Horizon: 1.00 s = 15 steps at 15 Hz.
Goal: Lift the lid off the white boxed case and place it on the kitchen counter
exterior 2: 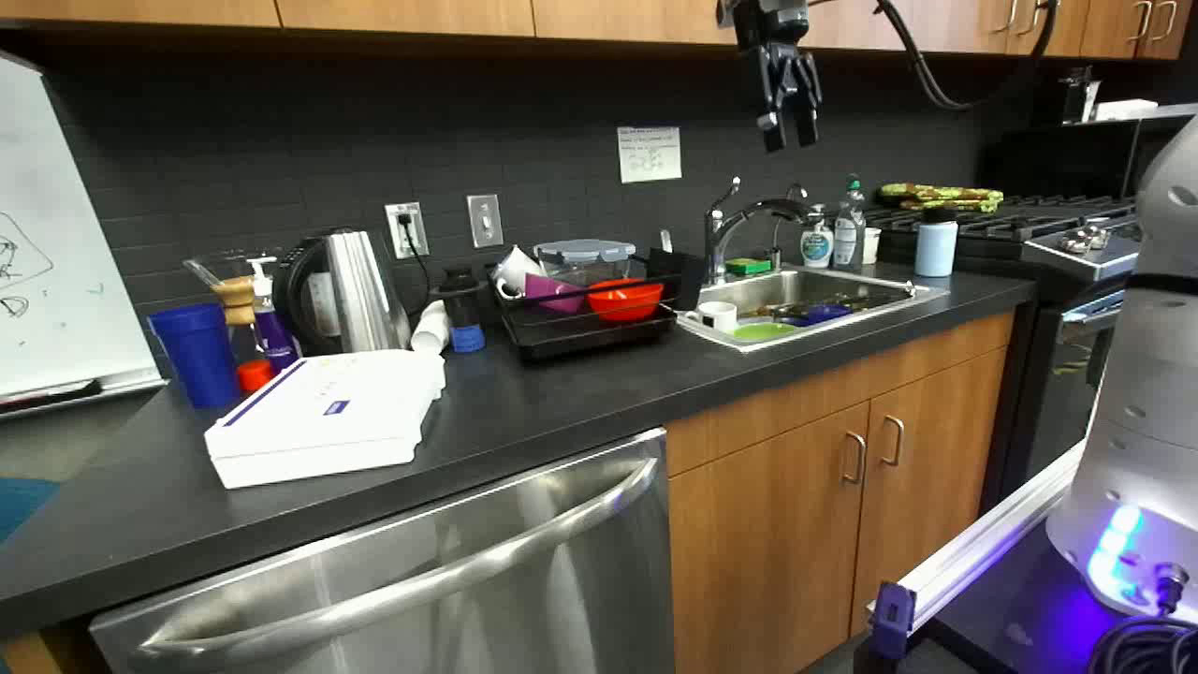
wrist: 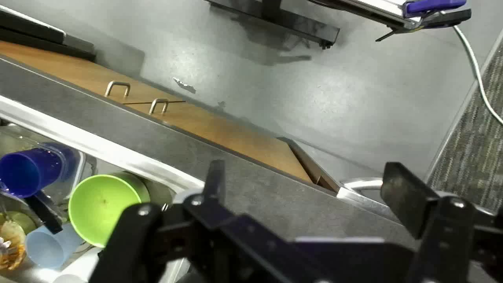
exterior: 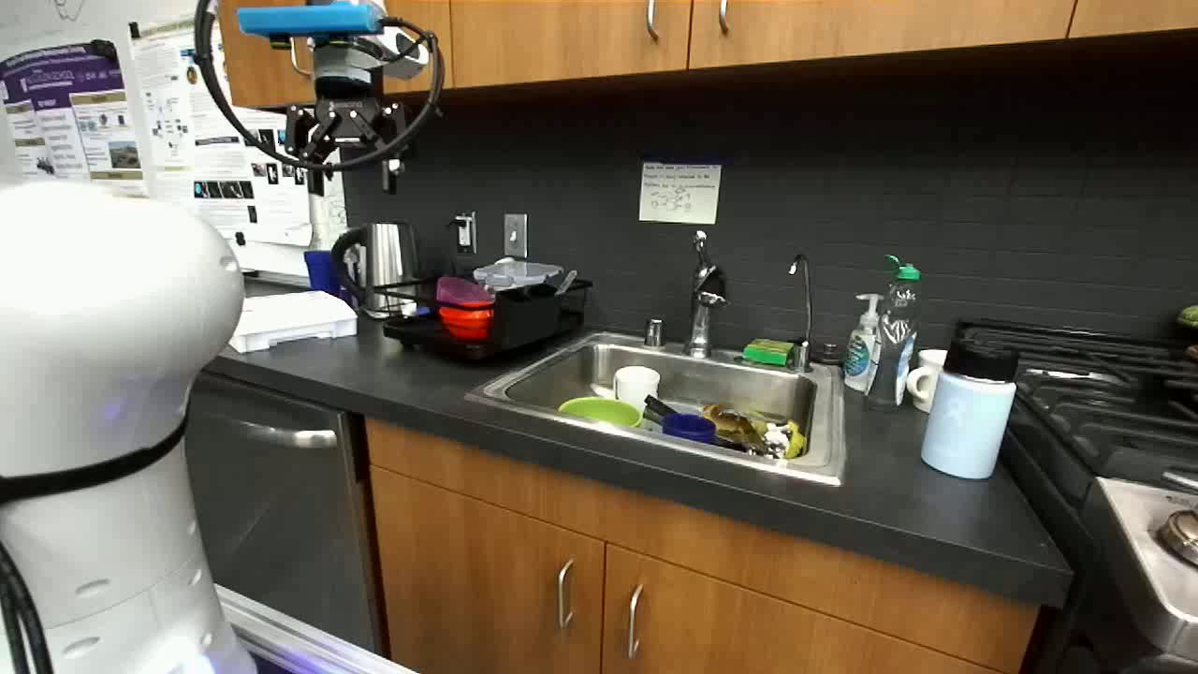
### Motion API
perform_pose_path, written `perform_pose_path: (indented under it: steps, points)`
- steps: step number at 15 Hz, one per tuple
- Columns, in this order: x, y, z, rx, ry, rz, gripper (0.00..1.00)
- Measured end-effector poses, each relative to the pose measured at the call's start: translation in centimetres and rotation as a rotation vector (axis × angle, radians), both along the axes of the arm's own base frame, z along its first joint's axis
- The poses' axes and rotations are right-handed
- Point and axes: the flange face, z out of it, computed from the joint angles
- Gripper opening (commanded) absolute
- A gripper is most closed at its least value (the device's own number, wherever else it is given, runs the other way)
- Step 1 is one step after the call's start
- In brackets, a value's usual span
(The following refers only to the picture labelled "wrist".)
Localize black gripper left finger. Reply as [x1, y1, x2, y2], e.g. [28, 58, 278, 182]
[88, 159, 264, 283]

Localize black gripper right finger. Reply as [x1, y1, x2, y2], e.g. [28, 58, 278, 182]
[378, 160, 503, 283]

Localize green plastic bowl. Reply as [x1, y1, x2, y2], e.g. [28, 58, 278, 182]
[67, 171, 154, 248]

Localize white cup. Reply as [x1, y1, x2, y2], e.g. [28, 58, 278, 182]
[51, 247, 108, 283]

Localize light blue plastic cup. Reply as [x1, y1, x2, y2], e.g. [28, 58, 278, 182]
[23, 223, 84, 272]

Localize black sink utensil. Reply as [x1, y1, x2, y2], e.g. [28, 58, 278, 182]
[22, 189, 66, 236]

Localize narrow wooden lower cabinet door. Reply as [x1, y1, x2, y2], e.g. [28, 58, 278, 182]
[136, 96, 317, 185]

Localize stainless steel sink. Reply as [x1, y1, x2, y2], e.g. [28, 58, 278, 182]
[0, 94, 207, 283]

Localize dishes in sink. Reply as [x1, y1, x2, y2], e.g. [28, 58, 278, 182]
[0, 219, 28, 272]

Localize wide wooden lower cabinet door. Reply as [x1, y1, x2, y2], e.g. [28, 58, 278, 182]
[0, 39, 158, 115]

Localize black stand base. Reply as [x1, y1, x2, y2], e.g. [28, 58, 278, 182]
[204, 0, 342, 50]

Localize metal cabinet door handle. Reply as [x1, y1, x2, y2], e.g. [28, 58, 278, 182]
[102, 79, 132, 101]
[146, 97, 171, 118]

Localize white floor cable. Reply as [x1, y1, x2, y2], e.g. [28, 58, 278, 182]
[451, 24, 503, 127]

